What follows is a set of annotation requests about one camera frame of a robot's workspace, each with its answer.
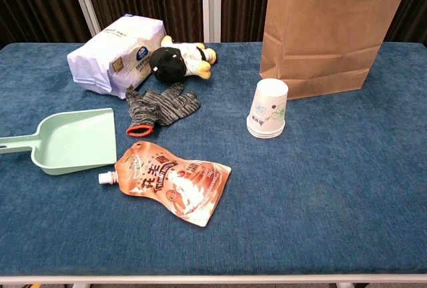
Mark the stack of white paper cups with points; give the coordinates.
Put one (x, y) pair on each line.
(267, 108)

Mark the grey striped knit glove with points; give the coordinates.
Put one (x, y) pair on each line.
(156, 108)

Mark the orange peanut butter pouch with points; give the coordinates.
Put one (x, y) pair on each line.
(177, 184)

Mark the black and white plush toy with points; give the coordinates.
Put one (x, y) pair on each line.
(166, 64)

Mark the blue table cloth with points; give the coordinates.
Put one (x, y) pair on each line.
(300, 218)

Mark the white tissue paper pack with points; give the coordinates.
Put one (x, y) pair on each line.
(106, 54)

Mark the mint green plastic dustpan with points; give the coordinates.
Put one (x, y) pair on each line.
(73, 141)

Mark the brown paper bag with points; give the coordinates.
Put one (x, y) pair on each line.
(333, 18)

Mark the upright white frame post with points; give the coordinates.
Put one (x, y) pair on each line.
(211, 1)

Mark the white table frame edge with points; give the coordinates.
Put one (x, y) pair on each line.
(213, 279)

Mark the slanted white frame post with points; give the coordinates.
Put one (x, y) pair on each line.
(83, 1)

